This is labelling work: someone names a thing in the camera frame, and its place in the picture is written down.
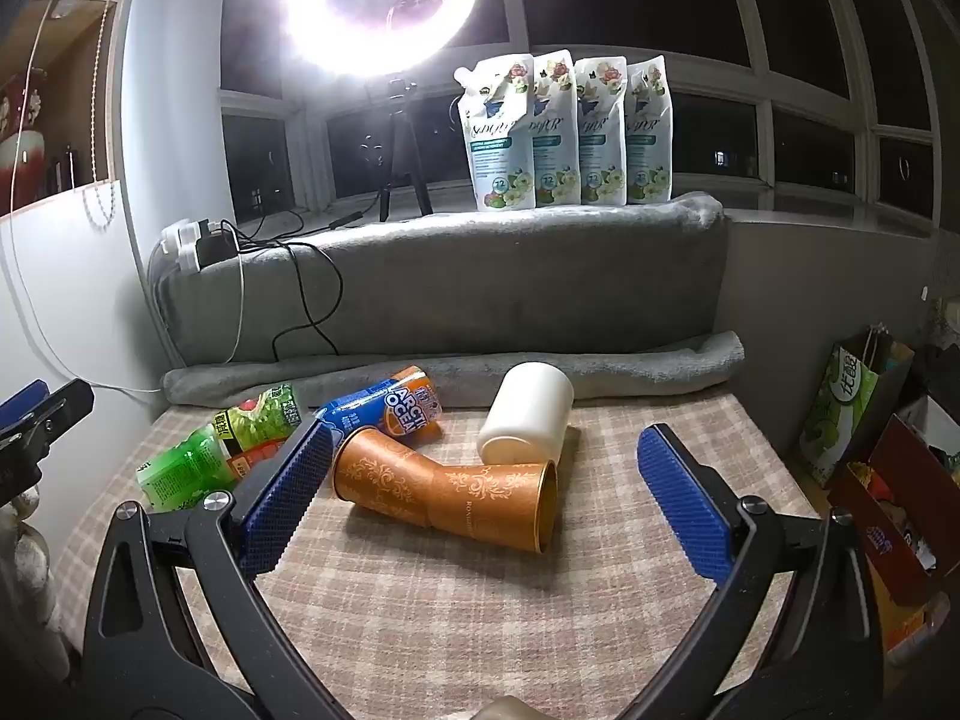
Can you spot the green paper bag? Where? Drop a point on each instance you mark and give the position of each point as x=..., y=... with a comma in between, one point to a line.
x=844, y=405

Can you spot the black tripod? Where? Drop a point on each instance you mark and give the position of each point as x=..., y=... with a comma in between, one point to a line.
x=399, y=142

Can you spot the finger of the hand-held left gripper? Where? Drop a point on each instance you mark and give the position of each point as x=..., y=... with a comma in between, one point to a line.
x=56, y=409

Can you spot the grey fleece blanket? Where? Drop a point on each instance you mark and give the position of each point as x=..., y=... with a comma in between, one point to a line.
x=487, y=277

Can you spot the checked beige tablecloth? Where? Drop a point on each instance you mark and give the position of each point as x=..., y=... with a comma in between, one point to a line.
x=465, y=615

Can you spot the green drink bottle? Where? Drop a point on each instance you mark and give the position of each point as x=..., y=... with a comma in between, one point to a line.
x=202, y=454

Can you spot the black power adapter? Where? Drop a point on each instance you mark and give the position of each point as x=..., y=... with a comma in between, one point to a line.
x=217, y=247

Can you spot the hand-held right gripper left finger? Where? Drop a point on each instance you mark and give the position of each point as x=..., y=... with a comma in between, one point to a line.
x=283, y=495

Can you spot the white floral refill pouch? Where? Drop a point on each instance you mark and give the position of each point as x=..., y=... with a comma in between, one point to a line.
x=600, y=142
x=651, y=142
x=496, y=142
x=553, y=150

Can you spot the red vase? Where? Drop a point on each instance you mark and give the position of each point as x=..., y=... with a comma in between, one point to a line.
x=22, y=157

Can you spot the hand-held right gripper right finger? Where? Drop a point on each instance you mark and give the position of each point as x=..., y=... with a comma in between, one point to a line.
x=684, y=499

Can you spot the red cardboard box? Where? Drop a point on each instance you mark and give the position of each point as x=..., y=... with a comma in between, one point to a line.
x=900, y=510

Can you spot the orange patterned paper cup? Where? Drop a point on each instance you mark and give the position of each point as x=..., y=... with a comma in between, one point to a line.
x=386, y=472
x=495, y=499

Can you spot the white plastic cup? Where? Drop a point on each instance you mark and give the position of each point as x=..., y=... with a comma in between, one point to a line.
x=525, y=409

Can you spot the blue and orange drink can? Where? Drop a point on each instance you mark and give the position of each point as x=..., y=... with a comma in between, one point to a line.
x=382, y=409

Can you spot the white power strip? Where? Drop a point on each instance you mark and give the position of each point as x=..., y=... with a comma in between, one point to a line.
x=178, y=247

